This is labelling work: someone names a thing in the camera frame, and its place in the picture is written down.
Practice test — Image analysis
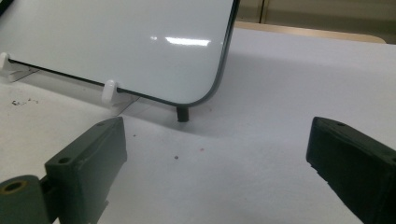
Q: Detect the white whiteboard holder clip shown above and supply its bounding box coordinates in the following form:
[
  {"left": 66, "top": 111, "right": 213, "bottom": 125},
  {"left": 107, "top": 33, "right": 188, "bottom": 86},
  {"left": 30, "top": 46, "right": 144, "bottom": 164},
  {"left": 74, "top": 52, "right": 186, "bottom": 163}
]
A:
[
  {"left": 101, "top": 79, "right": 140, "bottom": 110},
  {"left": 0, "top": 51, "right": 39, "bottom": 83}
]

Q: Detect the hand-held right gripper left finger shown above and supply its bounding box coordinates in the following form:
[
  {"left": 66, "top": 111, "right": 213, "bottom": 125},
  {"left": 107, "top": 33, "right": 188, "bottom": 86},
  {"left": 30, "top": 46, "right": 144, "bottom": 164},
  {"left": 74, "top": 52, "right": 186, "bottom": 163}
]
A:
[{"left": 44, "top": 116, "right": 128, "bottom": 224}]

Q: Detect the wooden table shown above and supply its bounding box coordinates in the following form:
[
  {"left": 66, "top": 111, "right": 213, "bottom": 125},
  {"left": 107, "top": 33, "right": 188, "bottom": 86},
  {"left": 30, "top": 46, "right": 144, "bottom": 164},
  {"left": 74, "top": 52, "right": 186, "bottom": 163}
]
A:
[{"left": 233, "top": 21, "right": 388, "bottom": 45}]

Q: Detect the black whiteboard stand peg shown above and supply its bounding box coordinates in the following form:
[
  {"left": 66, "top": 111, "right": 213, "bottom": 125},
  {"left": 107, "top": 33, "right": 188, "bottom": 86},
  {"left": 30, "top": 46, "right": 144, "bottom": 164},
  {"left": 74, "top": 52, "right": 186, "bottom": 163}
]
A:
[{"left": 176, "top": 105, "right": 191, "bottom": 123}]

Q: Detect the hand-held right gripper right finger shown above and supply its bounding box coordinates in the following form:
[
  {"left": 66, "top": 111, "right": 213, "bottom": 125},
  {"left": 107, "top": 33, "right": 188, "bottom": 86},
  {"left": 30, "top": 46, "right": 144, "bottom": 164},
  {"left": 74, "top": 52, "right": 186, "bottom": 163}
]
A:
[{"left": 305, "top": 116, "right": 396, "bottom": 224}]

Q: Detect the white magnetic whiteboard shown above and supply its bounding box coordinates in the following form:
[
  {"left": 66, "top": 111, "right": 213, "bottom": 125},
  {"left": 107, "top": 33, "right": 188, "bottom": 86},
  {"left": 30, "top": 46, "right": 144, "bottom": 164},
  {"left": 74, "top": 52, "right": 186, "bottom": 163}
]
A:
[{"left": 0, "top": 0, "right": 241, "bottom": 108}]

